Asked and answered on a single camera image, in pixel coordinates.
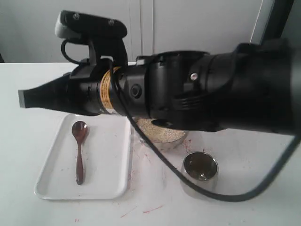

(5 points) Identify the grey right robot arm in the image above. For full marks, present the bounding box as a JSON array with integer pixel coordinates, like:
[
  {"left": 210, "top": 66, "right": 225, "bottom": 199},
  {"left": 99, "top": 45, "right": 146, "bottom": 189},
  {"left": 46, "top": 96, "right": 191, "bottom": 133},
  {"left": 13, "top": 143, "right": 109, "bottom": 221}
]
[{"left": 18, "top": 39, "right": 301, "bottom": 135}]

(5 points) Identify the brown wooden spoon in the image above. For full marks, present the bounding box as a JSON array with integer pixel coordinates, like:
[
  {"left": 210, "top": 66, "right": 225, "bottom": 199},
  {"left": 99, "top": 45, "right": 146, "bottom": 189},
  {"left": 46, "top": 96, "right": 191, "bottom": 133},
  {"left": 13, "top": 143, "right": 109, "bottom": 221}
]
[{"left": 71, "top": 121, "right": 88, "bottom": 185}]

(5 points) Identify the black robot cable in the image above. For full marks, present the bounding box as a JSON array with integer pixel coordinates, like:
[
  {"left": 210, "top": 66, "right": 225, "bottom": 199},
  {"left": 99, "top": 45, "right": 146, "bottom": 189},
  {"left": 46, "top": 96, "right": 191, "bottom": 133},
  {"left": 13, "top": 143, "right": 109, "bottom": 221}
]
[{"left": 60, "top": 39, "right": 301, "bottom": 202}]

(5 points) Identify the steel bowl with rice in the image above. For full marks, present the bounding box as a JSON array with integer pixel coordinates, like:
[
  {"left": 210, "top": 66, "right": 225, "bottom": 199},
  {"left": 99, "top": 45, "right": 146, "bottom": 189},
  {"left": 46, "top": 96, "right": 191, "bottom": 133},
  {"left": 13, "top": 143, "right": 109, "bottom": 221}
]
[{"left": 135, "top": 118, "right": 188, "bottom": 152}]

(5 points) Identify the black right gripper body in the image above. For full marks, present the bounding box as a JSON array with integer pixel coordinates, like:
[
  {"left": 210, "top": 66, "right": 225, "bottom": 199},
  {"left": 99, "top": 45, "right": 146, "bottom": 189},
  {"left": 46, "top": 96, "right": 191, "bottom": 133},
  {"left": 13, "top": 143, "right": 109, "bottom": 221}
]
[{"left": 63, "top": 60, "right": 120, "bottom": 116}]

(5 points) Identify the white rectangular plastic tray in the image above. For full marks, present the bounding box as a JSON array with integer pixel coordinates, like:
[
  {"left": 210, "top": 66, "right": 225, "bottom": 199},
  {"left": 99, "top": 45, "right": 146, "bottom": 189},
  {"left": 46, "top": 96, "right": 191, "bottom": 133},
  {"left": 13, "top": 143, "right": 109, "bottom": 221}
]
[{"left": 35, "top": 114, "right": 133, "bottom": 200}]

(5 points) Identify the white cabinet behind table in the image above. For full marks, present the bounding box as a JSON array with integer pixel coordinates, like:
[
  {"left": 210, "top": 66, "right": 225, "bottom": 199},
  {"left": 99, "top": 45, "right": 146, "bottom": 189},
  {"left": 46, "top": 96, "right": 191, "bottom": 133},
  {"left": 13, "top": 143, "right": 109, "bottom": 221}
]
[{"left": 0, "top": 0, "right": 274, "bottom": 63}]

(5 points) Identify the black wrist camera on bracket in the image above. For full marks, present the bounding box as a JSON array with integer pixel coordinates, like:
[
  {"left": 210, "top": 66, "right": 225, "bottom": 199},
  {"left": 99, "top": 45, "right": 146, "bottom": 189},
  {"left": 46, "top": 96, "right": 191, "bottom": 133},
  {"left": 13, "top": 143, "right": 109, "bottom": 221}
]
[{"left": 55, "top": 10, "right": 128, "bottom": 66}]

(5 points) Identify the stainless steel cup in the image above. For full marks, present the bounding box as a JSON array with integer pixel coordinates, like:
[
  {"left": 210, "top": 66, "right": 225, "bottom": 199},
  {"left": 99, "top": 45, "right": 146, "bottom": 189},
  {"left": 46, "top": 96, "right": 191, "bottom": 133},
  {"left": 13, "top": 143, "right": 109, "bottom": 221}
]
[{"left": 181, "top": 152, "right": 219, "bottom": 193}]

